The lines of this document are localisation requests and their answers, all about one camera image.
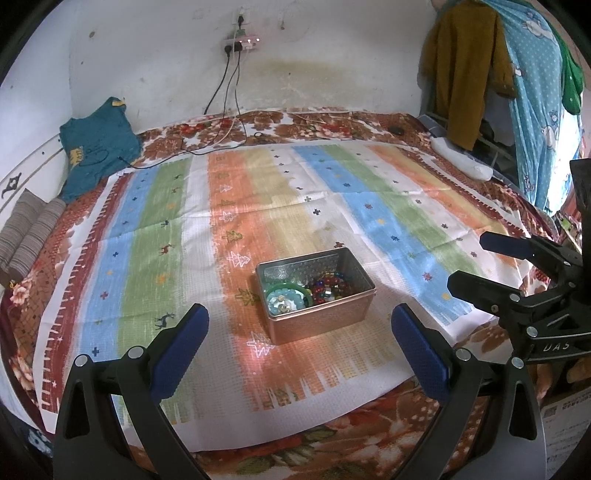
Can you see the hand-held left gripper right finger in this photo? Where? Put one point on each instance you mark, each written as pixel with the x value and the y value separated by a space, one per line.
pixel 418 350

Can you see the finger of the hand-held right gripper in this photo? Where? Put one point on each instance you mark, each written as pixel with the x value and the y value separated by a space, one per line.
pixel 503 244
pixel 475 286

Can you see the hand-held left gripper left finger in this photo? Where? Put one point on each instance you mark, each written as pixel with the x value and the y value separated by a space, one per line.
pixel 184 350

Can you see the rectangular metal tin box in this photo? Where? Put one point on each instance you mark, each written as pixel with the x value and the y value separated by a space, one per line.
pixel 323 318

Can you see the green jade bangle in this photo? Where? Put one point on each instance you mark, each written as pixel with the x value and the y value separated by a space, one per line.
pixel 276 287

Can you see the cardboard box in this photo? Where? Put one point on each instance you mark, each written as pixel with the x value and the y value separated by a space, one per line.
pixel 568 415

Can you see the white bolster roll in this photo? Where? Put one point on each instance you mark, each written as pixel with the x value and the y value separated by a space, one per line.
pixel 461 157

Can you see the striped colourful blanket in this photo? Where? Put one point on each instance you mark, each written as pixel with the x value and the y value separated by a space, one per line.
pixel 184 207

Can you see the blue dotted cloth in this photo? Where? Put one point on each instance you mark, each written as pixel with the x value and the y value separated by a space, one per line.
pixel 531 92

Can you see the green garment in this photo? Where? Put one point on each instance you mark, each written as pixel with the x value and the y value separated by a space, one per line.
pixel 572 83

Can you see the mustard yellow garment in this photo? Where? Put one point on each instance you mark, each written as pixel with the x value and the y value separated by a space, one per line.
pixel 466 69

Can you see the striped brown rolled cloth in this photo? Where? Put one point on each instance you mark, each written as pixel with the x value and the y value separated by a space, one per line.
pixel 32 226

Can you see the teal shirt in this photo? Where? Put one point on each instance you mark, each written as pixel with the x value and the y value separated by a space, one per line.
pixel 97 143

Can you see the pink power strip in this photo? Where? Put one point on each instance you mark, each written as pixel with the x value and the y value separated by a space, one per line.
pixel 247 41

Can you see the white wall socket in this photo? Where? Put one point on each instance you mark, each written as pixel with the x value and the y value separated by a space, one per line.
pixel 241 18

